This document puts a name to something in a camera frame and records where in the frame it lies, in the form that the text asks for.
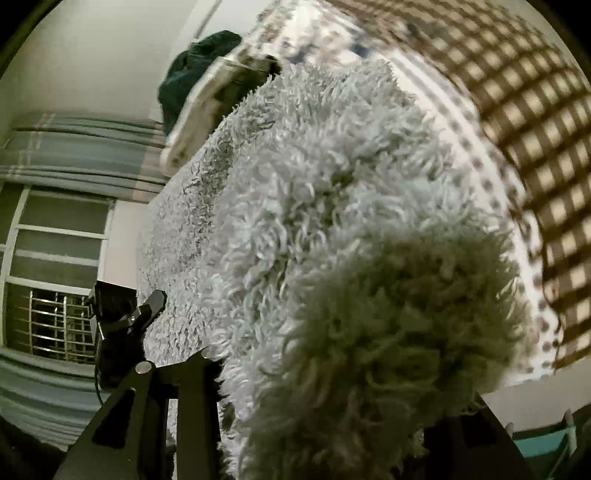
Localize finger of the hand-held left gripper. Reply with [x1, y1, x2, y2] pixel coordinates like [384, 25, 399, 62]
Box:
[124, 289, 168, 337]

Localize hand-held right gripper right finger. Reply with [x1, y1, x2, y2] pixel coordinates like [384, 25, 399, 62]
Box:
[422, 407, 537, 480]

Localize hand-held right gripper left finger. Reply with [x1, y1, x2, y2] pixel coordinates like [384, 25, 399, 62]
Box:
[53, 348, 225, 480]

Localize grey fleece blanket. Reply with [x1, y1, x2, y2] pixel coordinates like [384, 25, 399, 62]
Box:
[139, 58, 532, 480]

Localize white folded pants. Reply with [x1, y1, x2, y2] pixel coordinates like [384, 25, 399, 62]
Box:
[163, 54, 247, 172]

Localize teal rack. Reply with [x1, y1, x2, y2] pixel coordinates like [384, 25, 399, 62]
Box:
[505, 408, 581, 480]

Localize metal window grille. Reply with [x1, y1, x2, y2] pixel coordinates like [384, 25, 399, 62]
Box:
[6, 284, 99, 364]

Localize green striped curtain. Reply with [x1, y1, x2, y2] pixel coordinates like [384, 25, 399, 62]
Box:
[0, 346, 105, 450]
[0, 112, 168, 205]

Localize white framed window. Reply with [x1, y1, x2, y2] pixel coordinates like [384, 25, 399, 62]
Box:
[0, 182, 116, 365]

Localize dark green duvet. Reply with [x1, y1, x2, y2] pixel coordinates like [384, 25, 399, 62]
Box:
[157, 30, 244, 136]

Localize brown checked sheet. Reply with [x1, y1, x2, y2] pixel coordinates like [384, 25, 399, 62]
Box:
[323, 0, 591, 371]

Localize black cable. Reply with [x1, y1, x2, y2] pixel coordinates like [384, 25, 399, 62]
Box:
[93, 364, 106, 409]

